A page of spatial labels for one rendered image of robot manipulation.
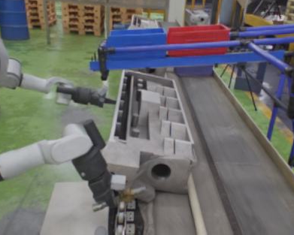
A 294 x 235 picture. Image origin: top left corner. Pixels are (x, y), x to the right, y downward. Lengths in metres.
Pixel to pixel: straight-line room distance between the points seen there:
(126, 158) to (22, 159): 0.42
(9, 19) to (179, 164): 6.93
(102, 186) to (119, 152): 0.25
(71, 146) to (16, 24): 7.09
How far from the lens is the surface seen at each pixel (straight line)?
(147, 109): 1.67
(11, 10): 7.88
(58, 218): 1.22
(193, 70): 2.96
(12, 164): 0.93
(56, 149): 0.91
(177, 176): 1.32
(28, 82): 1.59
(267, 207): 1.44
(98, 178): 0.99
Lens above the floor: 1.60
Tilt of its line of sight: 24 degrees down
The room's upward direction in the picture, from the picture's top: 4 degrees clockwise
